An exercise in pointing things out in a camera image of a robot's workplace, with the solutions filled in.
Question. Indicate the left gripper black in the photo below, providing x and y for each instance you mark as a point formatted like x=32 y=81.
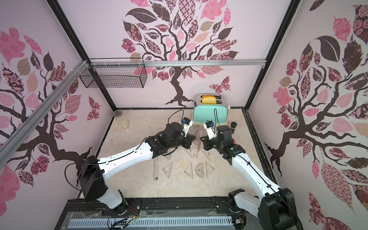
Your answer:
x=189 y=139

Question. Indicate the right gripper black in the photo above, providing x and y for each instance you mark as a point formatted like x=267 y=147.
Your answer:
x=206 y=142

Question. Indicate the clear triangle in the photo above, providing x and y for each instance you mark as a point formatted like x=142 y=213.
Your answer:
x=209 y=169
x=189 y=152
x=189 y=170
x=207 y=154

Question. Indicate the clear straight ruler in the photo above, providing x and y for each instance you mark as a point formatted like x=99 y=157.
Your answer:
x=195 y=153
x=156 y=169

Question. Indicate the clear triangle set square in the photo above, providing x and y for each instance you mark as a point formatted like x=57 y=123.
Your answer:
x=167 y=169

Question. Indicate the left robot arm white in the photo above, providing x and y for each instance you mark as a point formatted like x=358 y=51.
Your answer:
x=95 y=172

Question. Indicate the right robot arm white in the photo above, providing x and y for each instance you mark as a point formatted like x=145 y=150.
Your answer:
x=274 y=207

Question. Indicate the mint green toaster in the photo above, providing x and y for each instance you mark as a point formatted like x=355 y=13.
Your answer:
x=203 y=113

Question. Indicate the yellow toast slice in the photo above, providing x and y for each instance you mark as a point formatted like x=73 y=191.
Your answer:
x=208 y=99

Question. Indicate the clear glass jar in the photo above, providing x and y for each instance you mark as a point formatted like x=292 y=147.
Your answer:
x=121 y=119

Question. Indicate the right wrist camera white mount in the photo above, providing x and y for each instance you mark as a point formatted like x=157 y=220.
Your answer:
x=210 y=129

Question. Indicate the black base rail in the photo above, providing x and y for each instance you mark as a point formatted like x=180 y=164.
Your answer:
x=221 y=204

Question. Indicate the aluminium rail back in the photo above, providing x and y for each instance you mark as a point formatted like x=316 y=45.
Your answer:
x=182 y=63

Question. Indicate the aluminium rail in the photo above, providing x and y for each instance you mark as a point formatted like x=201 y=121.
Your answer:
x=15 y=140
x=182 y=63

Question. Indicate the black wire basket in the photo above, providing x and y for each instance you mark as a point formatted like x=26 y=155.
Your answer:
x=115 y=73

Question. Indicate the white slotted cable duct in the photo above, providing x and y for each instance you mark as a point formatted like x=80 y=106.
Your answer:
x=162 y=222

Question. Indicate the aluminium rail left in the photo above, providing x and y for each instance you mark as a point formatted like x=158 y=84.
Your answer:
x=15 y=140

